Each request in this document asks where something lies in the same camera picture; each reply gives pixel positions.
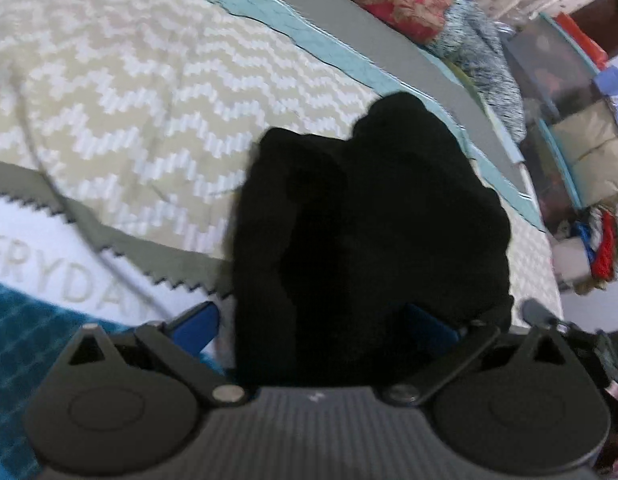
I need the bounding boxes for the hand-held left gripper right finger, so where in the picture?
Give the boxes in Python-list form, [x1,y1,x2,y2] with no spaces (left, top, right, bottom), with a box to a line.
[384,302,566,406]

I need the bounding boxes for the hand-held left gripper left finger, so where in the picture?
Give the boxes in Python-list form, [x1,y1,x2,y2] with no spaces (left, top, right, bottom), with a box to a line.
[64,301,250,407]

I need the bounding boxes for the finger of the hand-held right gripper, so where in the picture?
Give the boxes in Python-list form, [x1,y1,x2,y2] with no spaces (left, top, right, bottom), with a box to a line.
[520,298,618,402]

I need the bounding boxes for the black pants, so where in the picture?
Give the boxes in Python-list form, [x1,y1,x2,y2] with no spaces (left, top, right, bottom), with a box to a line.
[224,91,514,391]

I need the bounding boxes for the red white blue cloth pile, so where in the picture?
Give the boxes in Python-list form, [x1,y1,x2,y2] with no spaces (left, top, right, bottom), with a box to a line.
[553,204,618,293]

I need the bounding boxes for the beige folded cloth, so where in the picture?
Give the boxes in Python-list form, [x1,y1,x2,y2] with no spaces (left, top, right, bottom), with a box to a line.
[551,100,618,208]

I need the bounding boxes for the patterned teal beige bedspread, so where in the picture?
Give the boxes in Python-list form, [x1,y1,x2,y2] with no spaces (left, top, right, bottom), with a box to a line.
[0,0,566,480]

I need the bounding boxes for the teal shelf with clutter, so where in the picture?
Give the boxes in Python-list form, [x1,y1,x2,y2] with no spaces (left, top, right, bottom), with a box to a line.
[503,12,618,221]

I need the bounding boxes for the floral patchwork quilt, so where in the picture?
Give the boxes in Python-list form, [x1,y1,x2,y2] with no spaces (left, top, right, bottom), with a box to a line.
[284,0,528,144]

